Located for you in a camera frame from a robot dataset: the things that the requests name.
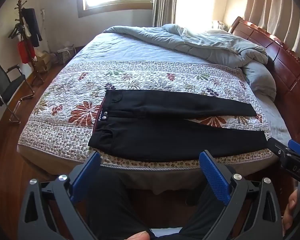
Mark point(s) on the grey curtain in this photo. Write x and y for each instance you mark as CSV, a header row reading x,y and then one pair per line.
x,y
165,2

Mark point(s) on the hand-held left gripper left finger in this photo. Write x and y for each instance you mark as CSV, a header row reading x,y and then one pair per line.
x,y
90,170

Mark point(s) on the black office chair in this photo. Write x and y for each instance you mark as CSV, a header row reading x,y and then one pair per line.
x,y
11,85

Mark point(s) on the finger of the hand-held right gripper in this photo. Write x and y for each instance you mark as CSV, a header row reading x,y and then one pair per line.
x,y
277,147
298,148

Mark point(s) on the cardboard box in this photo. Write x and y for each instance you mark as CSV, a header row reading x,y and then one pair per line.
x,y
42,62

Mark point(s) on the person's right hand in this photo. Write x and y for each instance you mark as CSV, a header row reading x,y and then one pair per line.
x,y
291,210

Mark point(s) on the wooden coat rack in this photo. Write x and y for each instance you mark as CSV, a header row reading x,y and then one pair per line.
x,y
20,17

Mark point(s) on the red bag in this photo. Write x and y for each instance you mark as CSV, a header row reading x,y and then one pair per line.
x,y
26,52

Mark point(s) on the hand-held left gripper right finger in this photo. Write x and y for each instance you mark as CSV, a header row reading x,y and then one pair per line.
x,y
213,175

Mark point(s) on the black pants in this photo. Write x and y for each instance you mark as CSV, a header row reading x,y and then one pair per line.
x,y
165,140

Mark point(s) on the person's left hand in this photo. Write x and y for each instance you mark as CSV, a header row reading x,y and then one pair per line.
x,y
139,236

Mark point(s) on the black jacket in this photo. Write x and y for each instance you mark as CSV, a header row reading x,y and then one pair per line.
x,y
33,27

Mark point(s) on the person's left leg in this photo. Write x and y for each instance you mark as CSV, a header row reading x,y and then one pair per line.
x,y
115,205

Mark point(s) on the grey duvet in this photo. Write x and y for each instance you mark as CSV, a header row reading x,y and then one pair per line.
x,y
190,42

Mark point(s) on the floral quilted bedspread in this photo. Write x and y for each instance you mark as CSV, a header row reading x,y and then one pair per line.
x,y
65,100

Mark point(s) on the wooden bed headboard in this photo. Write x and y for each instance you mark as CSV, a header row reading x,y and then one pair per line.
x,y
285,65

